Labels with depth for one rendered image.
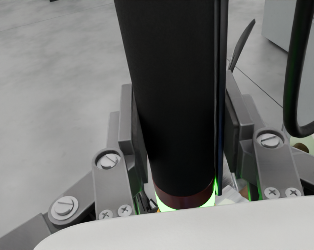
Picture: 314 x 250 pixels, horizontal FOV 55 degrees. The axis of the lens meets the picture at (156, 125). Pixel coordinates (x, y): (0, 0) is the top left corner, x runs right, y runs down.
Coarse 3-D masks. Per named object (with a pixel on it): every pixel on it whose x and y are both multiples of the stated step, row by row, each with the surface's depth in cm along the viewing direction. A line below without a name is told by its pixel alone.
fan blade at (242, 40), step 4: (252, 20) 42; (252, 24) 42; (248, 28) 43; (252, 28) 41; (244, 32) 45; (248, 32) 42; (244, 36) 43; (248, 36) 41; (240, 40) 46; (244, 40) 42; (236, 44) 52; (240, 44) 44; (244, 44) 41; (236, 48) 48; (240, 48) 42; (236, 52) 45; (240, 52) 42; (232, 56) 52; (236, 56) 43; (232, 60) 46; (236, 60) 42; (232, 64) 43; (228, 68) 51; (232, 68) 42; (232, 72) 42
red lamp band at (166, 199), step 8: (160, 192) 15; (200, 192) 15; (208, 192) 15; (160, 200) 16; (168, 200) 15; (176, 200) 15; (184, 200) 15; (192, 200) 15; (200, 200) 15; (176, 208) 16; (184, 208) 15
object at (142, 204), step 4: (140, 192) 58; (144, 192) 55; (136, 196) 62; (140, 196) 59; (144, 196) 55; (140, 200) 60; (144, 200) 56; (148, 200) 54; (140, 204) 62; (144, 204) 55; (148, 204) 54; (140, 208) 65; (144, 208) 60; (148, 208) 55; (140, 212) 67; (144, 212) 62
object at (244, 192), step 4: (296, 144) 26; (300, 144) 26; (300, 148) 26; (304, 148) 26; (308, 152) 26; (244, 188) 24; (240, 192) 24; (244, 192) 23; (244, 196) 23; (248, 196) 23
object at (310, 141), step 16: (304, 0) 15; (304, 16) 16; (304, 32) 16; (304, 48) 17; (288, 64) 18; (288, 80) 19; (288, 96) 19; (288, 112) 20; (288, 128) 22; (304, 128) 24; (304, 144) 26
